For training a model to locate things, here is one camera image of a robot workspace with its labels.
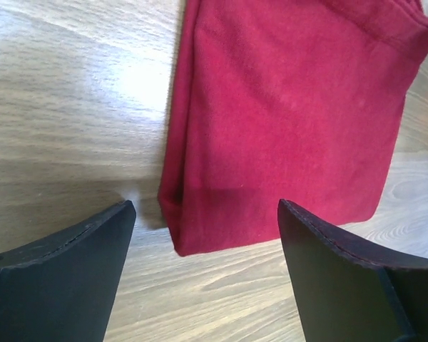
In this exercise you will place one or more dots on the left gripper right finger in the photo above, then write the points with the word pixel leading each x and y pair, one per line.
pixel 348 288

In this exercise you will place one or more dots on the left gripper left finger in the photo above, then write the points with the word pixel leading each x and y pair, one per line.
pixel 62 287

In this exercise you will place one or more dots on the red t-shirt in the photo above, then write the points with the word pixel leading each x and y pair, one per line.
pixel 296 100

